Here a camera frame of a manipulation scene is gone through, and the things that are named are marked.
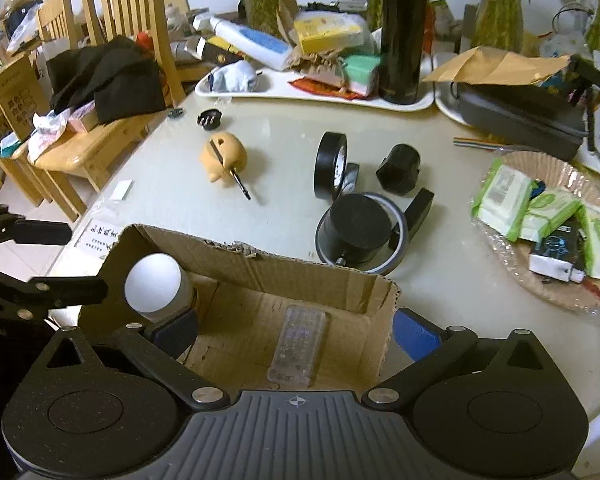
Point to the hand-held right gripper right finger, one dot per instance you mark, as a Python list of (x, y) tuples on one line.
[(416, 336)]

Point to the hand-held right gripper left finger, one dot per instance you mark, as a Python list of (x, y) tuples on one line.
[(175, 334)]

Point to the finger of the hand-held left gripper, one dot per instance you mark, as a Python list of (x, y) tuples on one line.
[(65, 292), (42, 233)]

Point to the white light bulb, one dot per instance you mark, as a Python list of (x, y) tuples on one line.
[(155, 282)]

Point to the brown cardboard box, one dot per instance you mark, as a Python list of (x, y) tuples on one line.
[(240, 280)]

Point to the black round lid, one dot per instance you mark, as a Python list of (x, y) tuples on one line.
[(362, 225)]

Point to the white paper note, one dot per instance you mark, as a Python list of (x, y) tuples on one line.
[(96, 240)]

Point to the small white card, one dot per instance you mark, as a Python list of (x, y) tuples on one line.
[(121, 190)]

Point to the crumpled white plastic bag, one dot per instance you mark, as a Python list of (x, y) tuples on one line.
[(47, 132)]

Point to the clear-cased remote control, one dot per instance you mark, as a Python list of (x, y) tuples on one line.
[(299, 346)]

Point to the pink box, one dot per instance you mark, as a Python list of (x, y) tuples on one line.
[(82, 117)]

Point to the black rectangular block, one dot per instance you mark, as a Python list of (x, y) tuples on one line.
[(420, 210)]

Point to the wicker basket with plastic liner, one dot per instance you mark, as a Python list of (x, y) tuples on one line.
[(545, 290)]

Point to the printed cardboard carton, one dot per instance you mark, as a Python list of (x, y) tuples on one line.
[(15, 95)]

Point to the black and white box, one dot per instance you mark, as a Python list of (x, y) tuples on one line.
[(557, 255)]

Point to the large green wipes pack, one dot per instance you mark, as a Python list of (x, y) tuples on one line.
[(502, 197)]

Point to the black cloth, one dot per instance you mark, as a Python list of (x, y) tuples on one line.
[(105, 77)]

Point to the black power adapter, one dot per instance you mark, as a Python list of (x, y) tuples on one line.
[(399, 169)]

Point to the small black clip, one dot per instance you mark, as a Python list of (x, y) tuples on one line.
[(176, 113)]

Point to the yellow pig toy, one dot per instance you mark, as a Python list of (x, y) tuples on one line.
[(230, 157)]

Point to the black electrical tape roll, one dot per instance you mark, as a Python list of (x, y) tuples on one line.
[(327, 165)]

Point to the wooden chair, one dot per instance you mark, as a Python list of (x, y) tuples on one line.
[(120, 0), (55, 17)]

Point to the round white plate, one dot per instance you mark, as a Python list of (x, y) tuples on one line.
[(445, 107)]

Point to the black zip case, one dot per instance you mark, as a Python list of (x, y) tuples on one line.
[(520, 120)]

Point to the grey white plush toy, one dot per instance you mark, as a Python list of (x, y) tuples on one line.
[(232, 77)]

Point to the black tube silver cap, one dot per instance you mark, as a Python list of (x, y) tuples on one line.
[(215, 52)]

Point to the long white tray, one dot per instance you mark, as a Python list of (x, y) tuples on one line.
[(280, 91)]

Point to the red foil packet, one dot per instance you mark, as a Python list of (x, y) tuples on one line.
[(320, 87)]

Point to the brown paper envelope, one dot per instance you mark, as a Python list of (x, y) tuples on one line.
[(495, 65)]

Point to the white blue lotion tube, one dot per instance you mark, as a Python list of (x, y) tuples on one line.
[(252, 42)]

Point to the brown crumpled paper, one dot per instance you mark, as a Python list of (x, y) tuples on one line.
[(320, 67)]

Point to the black thermos bottle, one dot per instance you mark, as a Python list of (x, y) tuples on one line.
[(402, 35)]

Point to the black clamp gadget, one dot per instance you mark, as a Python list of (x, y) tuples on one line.
[(587, 75)]

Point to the yellow cardboard box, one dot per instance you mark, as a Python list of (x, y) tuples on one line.
[(330, 30)]

